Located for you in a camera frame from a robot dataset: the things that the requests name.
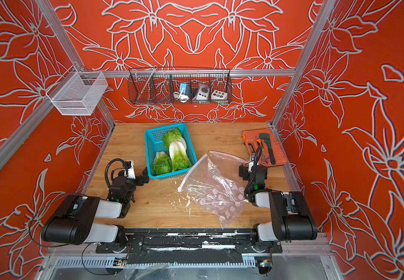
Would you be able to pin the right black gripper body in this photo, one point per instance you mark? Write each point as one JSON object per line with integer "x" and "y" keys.
{"x": 244, "y": 170}

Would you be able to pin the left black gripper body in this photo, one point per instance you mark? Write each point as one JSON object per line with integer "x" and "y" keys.
{"x": 140, "y": 177}

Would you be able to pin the chinese cabbage small front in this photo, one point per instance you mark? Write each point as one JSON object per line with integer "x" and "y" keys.
{"x": 162, "y": 164}

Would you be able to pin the clear zipper bag pink dots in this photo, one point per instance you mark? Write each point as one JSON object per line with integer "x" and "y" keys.
{"x": 214, "y": 184}

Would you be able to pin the chinese cabbage long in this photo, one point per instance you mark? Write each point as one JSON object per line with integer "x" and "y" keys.
{"x": 179, "y": 157}

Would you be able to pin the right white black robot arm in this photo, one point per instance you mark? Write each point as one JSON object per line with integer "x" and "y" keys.
{"x": 290, "y": 215}

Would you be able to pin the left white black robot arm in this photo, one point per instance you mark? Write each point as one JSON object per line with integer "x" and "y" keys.
{"x": 73, "y": 222}

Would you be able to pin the chinese cabbage at basket back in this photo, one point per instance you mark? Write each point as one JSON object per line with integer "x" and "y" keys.
{"x": 172, "y": 136}

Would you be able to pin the orange tool case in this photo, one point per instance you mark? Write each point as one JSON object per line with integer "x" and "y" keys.
{"x": 249, "y": 140}

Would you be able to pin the black pipe wrench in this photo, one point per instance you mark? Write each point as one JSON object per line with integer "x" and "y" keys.
{"x": 266, "y": 138}

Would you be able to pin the teal plastic basket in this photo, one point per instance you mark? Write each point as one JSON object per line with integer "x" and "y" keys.
{"x": 153, "y": 144}

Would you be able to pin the white power strip cube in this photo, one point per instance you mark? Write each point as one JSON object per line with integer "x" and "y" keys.
{"x": 219, "y": 96}

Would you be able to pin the white adapter with sockets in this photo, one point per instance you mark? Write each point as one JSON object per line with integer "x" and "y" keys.
{"x": 203, "y": 92}

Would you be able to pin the blue white charger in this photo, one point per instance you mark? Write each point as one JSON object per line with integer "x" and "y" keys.
{"x": 185, "y": 89}

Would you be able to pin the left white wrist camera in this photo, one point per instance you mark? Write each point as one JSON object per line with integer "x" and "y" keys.
{"x": 129, "y": 170}

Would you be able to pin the orange handled pliers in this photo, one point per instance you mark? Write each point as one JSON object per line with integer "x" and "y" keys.
{"x": 260, "y": 145}

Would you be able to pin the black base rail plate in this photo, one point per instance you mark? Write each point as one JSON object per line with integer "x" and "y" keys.
{"x": 192, "y": 246}

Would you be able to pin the black wire wall basket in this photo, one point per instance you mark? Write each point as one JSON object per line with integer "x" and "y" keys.
{"x": 160, "y": 89}

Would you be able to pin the clear plastic wall bin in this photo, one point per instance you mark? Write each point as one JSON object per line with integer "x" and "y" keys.
{"x": 78, "y": 94}

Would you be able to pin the aluminium frame crossbar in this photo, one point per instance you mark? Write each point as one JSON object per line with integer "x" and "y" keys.
{"x": 233, "y": 73}

